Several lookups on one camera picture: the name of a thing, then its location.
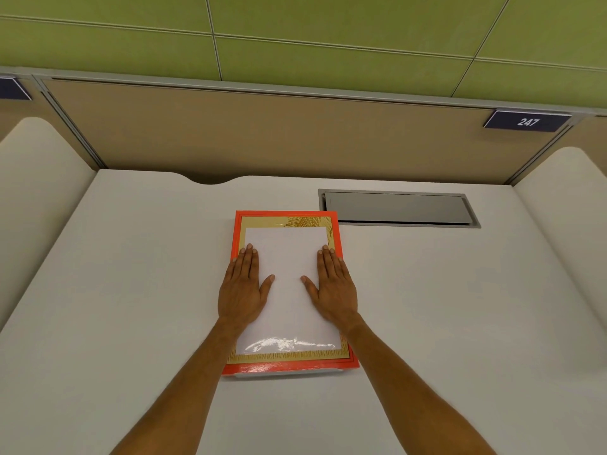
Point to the dark blue number sign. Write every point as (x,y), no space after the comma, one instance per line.
(12,88)
(527,121)

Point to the person's left thumb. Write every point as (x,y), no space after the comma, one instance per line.
(267,283)

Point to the person's right hand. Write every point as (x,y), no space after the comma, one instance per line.
(334,293)

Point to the white rounded side divider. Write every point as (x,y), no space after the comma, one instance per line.
(569,203)
(38,184)

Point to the person's left forearm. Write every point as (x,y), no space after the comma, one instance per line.
(189,388)

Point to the beige partition panel grey frame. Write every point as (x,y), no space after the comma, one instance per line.
(284,132)

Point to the orange flat box white label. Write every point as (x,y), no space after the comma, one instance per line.
(289,260)

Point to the person's right forearm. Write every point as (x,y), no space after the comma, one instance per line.
(403,388)

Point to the person's right thumb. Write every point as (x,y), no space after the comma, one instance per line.
(309,284)

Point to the person's left hand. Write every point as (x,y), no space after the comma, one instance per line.
(242,293)

